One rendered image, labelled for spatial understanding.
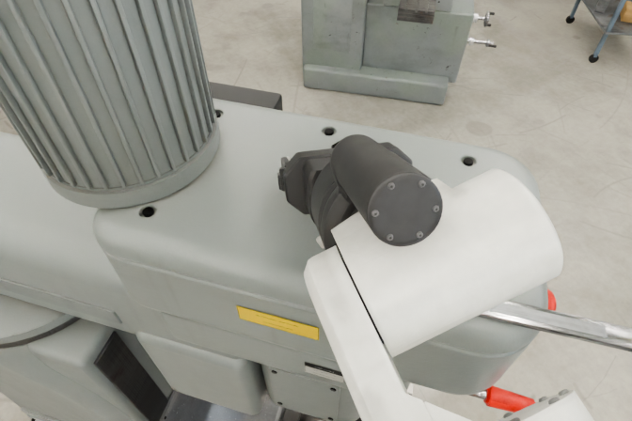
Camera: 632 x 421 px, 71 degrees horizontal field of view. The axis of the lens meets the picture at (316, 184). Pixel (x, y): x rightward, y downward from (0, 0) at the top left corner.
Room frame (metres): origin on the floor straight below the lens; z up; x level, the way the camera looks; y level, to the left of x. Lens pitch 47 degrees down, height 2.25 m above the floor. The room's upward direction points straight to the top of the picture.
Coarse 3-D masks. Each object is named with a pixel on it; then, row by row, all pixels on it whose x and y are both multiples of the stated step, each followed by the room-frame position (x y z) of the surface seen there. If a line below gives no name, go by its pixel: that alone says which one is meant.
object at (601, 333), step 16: (512, 304) 0.18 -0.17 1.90; (528, 304) 0.18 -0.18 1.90; (512, 320) 0.17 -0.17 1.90; (528, 320) 0.17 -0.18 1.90; (544, 320) 0.17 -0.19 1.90; (560, 320) 0.17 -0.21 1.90; (576, 320) 0.17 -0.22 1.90; (592, 320) 0.17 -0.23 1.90; (576, 336) 0.16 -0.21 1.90; (592, 336) 0.15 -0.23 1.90; (608, 336) 0.15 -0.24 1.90; (624, 336) 0.15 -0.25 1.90
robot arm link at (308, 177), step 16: (384, 144) 0.31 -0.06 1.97; (304, 160) 0.28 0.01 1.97; (320, 160) 0.28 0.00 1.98; (288, 176) 0.27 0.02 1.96; (304, 176) 0.27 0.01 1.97; (320, 176) 0.23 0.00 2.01; (288, 192) 0.27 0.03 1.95; (304, 192) 0.27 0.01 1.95; (320, 192) 0.21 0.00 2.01; (304, 208) 0.26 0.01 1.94; (320, 208) 0.20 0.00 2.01; (320, 240) 0.19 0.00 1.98
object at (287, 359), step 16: (176, 320) 0.26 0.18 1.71; (192, 320) 0.25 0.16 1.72; (176, 336) 0.26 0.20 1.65; (192, 336) 0.26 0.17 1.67; (208, 336) 0.25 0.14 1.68; (224, 336) 0.24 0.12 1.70; (240, 336) 0.23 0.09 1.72; (240, 352) 0.24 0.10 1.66; (256, 352) 0.23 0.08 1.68; (272, 352) 0.22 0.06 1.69; (288, 352) 0.22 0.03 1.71; (304, 352) 0.21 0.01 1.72; (288, 368) 0.22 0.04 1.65; (304, 368) 0.21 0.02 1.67; (320, 368) 0.21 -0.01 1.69; (336, 368) 0.20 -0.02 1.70; (336, 384) 0.20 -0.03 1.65
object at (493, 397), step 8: (480, 392) 0.17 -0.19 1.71; (488, 392) 0.17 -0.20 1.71; (496, 392) 0.17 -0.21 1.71; (504, 392) 0.17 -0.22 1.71; (512, 392) 0.17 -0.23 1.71; (488, 400) 0.16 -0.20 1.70; (496, 400) 0.16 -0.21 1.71; (504, 400) 0.16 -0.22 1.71; (512, 400) 0.16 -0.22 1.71; (520, 400) 0.16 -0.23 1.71; (528, 400) 0.16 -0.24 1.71; (504, 408) 0.16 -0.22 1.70; (512, 408) 0.15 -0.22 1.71; (520, 408) 0.15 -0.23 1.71
